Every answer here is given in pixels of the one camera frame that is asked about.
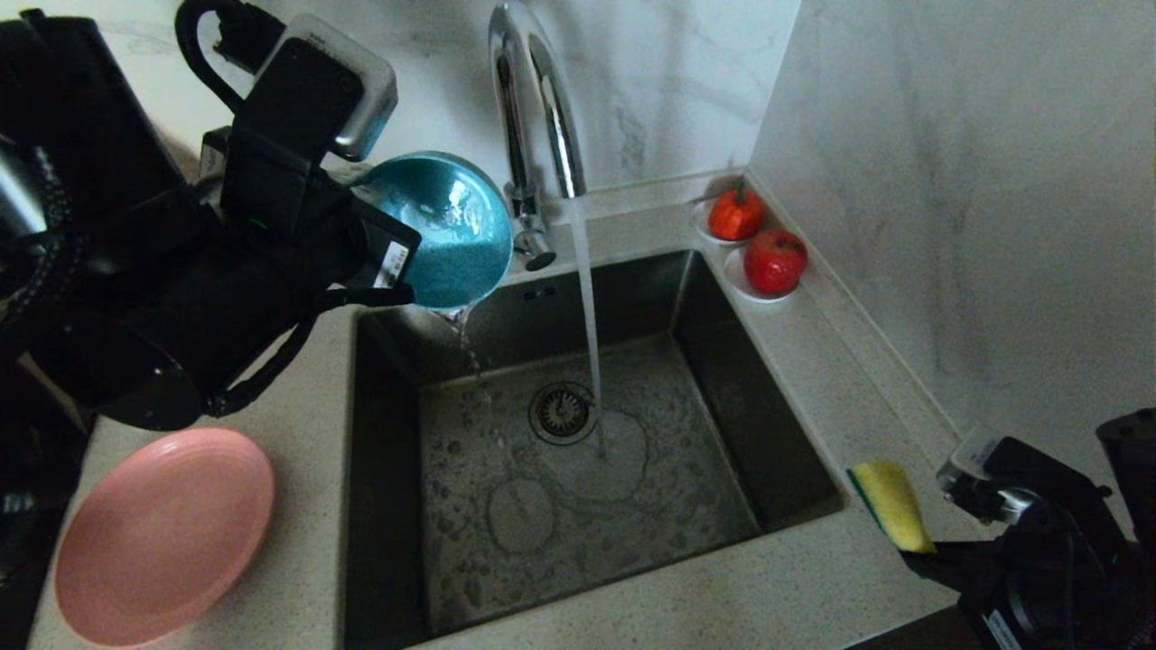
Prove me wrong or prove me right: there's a red tomato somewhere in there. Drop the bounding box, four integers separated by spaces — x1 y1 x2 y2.
709 181 767 241

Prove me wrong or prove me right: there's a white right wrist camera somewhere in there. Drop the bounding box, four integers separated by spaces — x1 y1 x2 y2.
937 429 1112 526

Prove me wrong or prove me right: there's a round sink drain strainer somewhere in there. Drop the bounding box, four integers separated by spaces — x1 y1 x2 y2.
528 381 600 447

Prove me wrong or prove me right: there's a red apple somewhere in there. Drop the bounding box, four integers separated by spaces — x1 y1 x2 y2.
743 228 809 295

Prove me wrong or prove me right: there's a pink plate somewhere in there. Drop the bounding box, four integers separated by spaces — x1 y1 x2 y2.
54 427 275 648

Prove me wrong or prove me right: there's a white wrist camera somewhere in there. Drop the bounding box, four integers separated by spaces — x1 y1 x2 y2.
937 429 1112 526
257 14 398 163

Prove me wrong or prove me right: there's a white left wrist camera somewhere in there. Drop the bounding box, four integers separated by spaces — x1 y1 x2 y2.
257 14 398 163

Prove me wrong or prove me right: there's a chrome gooseneck faucet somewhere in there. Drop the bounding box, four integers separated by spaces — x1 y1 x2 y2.
488 0 588 272

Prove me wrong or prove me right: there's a yellow green sponge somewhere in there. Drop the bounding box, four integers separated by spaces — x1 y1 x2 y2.
847 460 937 554

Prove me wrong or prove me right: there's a stainless steel sink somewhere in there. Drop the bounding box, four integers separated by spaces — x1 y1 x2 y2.
341 248 845 650

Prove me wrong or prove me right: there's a teal bowl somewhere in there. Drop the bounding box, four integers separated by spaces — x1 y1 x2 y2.
357 151 514 310

